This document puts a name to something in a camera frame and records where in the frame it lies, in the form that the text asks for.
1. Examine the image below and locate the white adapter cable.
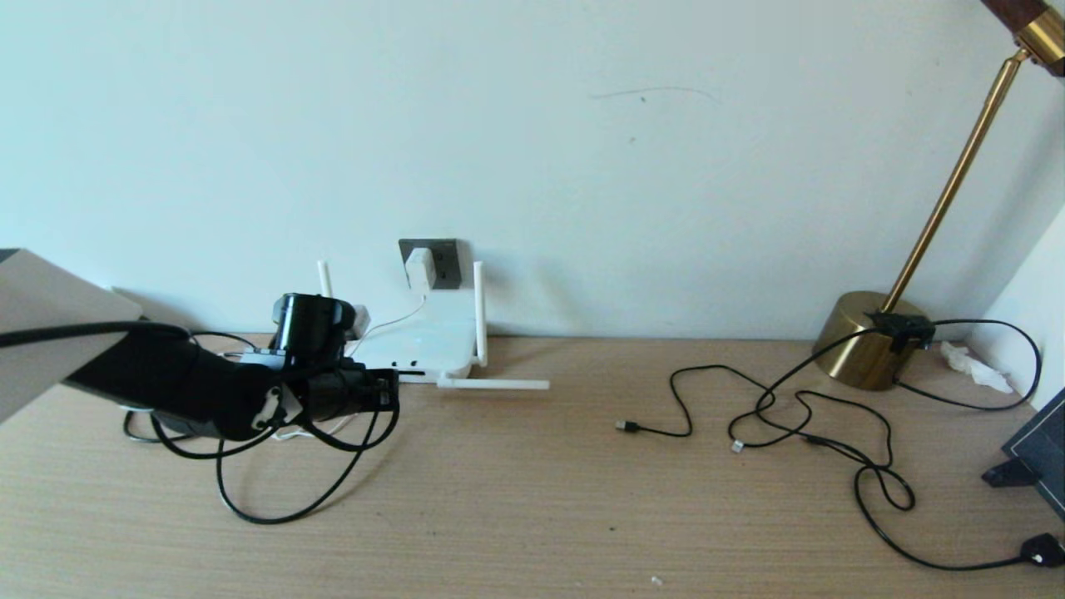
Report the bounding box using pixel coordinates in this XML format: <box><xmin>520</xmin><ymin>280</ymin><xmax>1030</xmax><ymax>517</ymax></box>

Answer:
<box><xmin>275</xmin><ymin>291</ymin><xmax>429</xmax><ymax>442</ymax></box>

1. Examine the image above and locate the white power adapter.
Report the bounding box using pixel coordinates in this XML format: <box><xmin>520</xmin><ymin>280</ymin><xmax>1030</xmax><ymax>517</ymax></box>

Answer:
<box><xmin>405</xmin><ymin>247</ymin><xmax>437</xmax><ymax>292</ymax></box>

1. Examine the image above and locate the black ethernet cable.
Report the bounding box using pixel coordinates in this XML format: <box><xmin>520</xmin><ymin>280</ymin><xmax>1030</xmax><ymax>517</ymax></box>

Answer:
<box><xmin>123</xmin><ymin>331</ymin><xmax>425</xmax><ymax>525</ymax></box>

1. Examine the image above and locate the white wifi router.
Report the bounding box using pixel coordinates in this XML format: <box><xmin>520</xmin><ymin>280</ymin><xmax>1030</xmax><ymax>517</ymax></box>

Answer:
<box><xmin>319</xmin><ymin>260</ymin><xmax>550</xmax><ymax>390</ymax></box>

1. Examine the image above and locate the brass desk lamp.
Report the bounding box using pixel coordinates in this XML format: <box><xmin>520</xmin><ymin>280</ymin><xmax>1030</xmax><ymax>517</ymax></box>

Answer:
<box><xmin>811</xmin><ymin>0</ymin><xmax>1065</xmax><ymax>392</ymax></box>

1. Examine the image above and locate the crumpled white tissue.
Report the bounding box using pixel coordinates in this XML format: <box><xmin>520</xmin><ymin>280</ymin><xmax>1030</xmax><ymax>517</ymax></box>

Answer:
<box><xmin>938</xmin><ymin>342</ymin><xmax>1012</xmax><ymax>394</ymax></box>

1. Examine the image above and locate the black left camera cable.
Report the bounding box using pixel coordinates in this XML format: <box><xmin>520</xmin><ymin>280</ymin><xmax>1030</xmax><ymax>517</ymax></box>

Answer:
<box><xmin>0</xmin><ymin>322</ymin><xmax>402</xmax><ymax>460</ymax></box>

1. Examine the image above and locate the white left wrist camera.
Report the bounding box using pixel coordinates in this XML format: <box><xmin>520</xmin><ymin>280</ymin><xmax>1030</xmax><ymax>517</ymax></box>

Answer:
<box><xmin>337</xmin><ymin>303</ymin><xmax>372</xmax><ymax>340</ymax></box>

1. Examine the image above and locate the grey wall socket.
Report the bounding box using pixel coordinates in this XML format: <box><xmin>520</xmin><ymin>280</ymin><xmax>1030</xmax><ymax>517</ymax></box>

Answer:
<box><xmin>399</xmin><ymin>239</ymin><xmax>461</xmax><ymax>290</ymax></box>

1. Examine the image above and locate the thin black usb cable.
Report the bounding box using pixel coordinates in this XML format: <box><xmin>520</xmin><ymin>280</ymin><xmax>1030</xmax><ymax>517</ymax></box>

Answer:
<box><xmin>617</xmin><ymin>364</ymin><xmax>916</xmax><ymax>510</ymax></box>

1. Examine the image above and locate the black inline cord switch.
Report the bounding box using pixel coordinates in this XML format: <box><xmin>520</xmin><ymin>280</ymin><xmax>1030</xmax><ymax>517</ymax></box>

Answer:
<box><xmin>863</xmin><ymin>312</ymin><xmax>933</xmax><ymax>354</ymax></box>

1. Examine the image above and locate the black lamp power cord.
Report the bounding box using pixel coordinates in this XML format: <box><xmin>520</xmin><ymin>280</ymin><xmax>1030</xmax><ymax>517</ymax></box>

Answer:
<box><xmin>753</xmin><ymin>319</ymin><xmax>1065</xmax><ymax>571</ymax></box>

